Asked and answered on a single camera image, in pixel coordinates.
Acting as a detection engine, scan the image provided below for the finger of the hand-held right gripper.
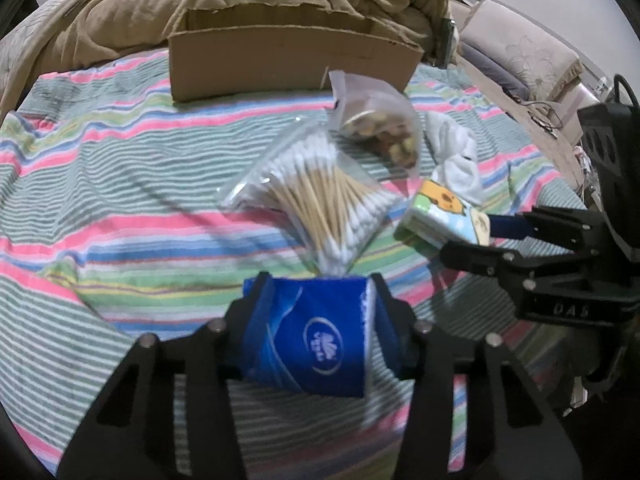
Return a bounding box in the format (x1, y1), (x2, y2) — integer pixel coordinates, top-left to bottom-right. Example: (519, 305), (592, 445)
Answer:
(487, 206), (606, 256)
(439, 240), (601, 291)

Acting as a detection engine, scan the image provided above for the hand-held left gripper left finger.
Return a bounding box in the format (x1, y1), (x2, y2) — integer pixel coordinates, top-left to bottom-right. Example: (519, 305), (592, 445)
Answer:
(56, 272), (271, 480)

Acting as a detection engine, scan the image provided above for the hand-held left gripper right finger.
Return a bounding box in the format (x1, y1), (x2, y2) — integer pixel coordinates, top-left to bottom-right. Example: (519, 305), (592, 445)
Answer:
(369, 273), (584, 480)

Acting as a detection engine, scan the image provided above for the cartoon print tissue pack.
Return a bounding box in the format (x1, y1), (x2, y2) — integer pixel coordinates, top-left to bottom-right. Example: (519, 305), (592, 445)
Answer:
(393, 180), (492, 251)

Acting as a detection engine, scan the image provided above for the blue tissue pack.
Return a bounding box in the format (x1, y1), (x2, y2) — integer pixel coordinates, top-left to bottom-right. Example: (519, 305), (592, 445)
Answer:
(235, 276), (377, 400)

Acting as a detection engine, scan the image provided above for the bag of cotton swabs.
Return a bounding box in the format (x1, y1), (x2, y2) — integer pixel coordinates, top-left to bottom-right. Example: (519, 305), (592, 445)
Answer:
(220, 119), (407, 277)

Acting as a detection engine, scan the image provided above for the bag of mixed nuts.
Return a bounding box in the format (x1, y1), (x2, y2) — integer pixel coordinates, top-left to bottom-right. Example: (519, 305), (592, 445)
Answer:
(327, 69), (423, 181)

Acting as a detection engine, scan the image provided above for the cardboard box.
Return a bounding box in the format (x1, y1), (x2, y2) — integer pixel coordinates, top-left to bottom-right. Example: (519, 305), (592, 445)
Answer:
(168, 4), (426, 103)

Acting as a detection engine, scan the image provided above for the white sock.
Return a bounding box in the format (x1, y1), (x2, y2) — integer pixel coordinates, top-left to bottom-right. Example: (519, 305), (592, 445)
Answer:
(424, 111), (485, 206)

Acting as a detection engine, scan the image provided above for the striped bed sheet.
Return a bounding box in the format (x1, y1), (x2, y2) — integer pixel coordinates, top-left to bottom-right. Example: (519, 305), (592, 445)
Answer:
(0, 47), (588, 480)

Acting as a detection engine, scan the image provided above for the beige embroidered pillow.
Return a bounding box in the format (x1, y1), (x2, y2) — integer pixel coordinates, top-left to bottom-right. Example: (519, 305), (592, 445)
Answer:
(457, 0), (585, 103)

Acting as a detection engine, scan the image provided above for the brown quilt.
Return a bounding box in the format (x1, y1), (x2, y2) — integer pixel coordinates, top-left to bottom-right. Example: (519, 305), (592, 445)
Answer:
(0, 0), (451, 111)

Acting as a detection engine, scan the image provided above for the black cable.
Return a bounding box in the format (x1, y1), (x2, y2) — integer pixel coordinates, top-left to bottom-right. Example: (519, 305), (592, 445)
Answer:
(520, 100), (576, 136)

